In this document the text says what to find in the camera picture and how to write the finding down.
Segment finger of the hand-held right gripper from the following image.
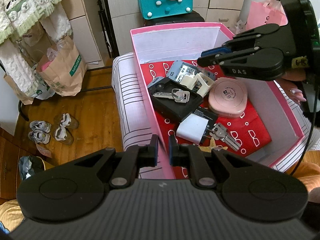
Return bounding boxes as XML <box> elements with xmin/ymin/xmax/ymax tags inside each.
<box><xmin>201</xmin><ymin>29</ymin><xmax>262</xmax><ymax>58</ymax></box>
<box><xmin>197</xmin><ymin>46</ymin><xmax>262</xmax><ymax>68</ymax></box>

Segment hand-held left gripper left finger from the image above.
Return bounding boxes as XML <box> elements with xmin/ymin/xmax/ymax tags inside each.
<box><xmin>75</xmin><ymin>134</ymin><xmax>159</xmax><ymax>189</ymax></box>

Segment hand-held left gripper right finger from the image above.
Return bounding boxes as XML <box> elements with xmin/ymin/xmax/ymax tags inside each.
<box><xmin>169</xmin><ymin>135</ymin><xmax>253</xmax><ymax>189</ymax></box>

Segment cream hair claw clip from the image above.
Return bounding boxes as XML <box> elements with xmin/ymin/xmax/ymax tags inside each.
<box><xmin>180</xmin><ymin>72</ymin><xmax>215</xmax><ymax>97</ymax></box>

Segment white charger plug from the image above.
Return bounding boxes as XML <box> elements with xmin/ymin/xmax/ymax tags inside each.
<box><xmin>176</xmin><ymin>114</ymin><xmax>210</xmax><ymax>145</ymax></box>

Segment pink rounded case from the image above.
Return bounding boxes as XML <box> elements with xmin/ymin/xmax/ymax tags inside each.
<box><xmin>208</xmin><ymin>78</ymin><xmax>249</xmax><ymax>119</ymax></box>

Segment pink cardboard box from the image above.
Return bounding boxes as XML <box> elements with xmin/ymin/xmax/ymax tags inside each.
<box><xmin>129</xmin><ymin>22</ymin><xmax>306</xmax><ymax>179</ymax></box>

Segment yellow star charm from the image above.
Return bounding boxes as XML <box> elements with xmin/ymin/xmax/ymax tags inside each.
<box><xmin>200</xmin><ymin>139</ymin><xmax>218</xmax><ymax>153</ymax></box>

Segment black plastic case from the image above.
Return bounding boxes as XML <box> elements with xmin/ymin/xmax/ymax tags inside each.
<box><xmin>147</xmin><ymin>76</ymin><xmax>204</xmax><ymax>123</ymax></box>

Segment black battery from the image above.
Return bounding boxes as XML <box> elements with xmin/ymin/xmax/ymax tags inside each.
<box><xmin>189</xmin><ymin>106</ymin><xmax>218</xmax><ymax>140</ymax></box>

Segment silver key bunch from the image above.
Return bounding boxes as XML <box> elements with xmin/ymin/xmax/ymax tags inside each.
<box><xmin>209</xmin><ymin>123</ymin><xmax>242</xmax><ymax>152</ymax></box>

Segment silver key with ring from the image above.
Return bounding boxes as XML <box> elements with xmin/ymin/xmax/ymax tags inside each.
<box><xmin>152</xmin><ymin>88</ymin><xmax>191</xmax><ymax>104</ymax></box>

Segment person's right hand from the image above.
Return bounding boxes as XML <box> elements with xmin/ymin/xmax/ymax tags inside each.
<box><xmin>274</xmin><ymin>71</ymin><xmax>308</xmax><ymax>105</ymax></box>

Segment black suitcase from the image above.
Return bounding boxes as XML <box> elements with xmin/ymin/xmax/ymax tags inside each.
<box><xmin>143</xmin><ymin>11</ymin><xmax>205</xmax><ymax>27</ymax></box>

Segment pink shopping bag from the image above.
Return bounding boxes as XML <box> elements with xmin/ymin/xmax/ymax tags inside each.
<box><xmin>246</xmin><ymin>0</ymin><xmax>289</xmax><ymax>32</ymax></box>

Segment red glasses-print pouch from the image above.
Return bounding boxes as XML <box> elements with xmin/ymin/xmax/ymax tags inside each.
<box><xmin>140</xmin><ymin>59</ymin><xmax>272</xmax><ymax>178</ymax></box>

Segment brown white slipper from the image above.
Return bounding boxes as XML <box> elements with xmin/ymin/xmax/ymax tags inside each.
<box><xmin>54</xmin><ymin>113</ymin><xmax>79</xmax><ymax>130</ymax></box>
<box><xmin>54</xmin><ymin>126</ymin><xmax>74</xmax><ymax>145</ymax></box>

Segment pink paper slip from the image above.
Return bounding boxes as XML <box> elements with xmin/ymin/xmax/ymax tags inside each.
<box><xmin>36</xmin><ymin>144</ymin><xmax>53</xmax><ymax>158</ymax></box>

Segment grey white sneaker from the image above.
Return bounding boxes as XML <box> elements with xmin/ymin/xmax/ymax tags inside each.
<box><xmin>27</xmin><ymin>130</ymin><xmax>51</xmax><ymax>144</ymax></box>
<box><xmin>29</xmin><ymin>120</ymin><xmax>52</xmax><ymax>133</ymax></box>

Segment brown paper bag green print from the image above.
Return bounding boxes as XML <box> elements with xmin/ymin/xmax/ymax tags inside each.
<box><xmin>36</xmin><ymin>35</ymin><xmax>87</xmax><ymax>97</ymax></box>

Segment person's yellow ribbed clothing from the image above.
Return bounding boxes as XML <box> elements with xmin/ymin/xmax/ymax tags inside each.
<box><xmin>0</xmin><ymin>161</ymin><xmax>320</xmax><ymax>233</ymax></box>

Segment green white plastic bag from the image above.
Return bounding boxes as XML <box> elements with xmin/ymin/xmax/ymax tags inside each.
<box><xmin>25</xmin><ymin>75</ymin><xmax>55</xmax><ymax>99</ymax></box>

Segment grey plastic bag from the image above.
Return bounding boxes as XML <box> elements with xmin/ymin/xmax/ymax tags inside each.
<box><xmin>19</xmin><ymin>156</ymin><xmax>45</xmax><ymax>180</ymax></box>

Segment beige leaning board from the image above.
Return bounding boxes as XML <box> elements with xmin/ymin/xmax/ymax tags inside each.
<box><xmin>60</xmin><ymin>0</ymin><xmax>103</xmax><ymax>64</ymax></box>

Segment plain brown paper bag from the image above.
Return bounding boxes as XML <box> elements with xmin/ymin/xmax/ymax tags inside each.
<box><xmin>3</xmin><ymin>72</ymin><xmax>34</xmax><ymax>105</ymax></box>

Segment fluffy cream robe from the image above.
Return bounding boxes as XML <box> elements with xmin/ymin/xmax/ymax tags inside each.
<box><xmin>0</xmin><ymin>0</ymin><xmax>73</xmax><ymax>98</ymax></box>

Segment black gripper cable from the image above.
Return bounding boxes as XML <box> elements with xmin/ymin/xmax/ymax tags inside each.
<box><xmin>290</xmin><ymin>115</ymin><xmax>315</xmax><ymax>177</ymax></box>

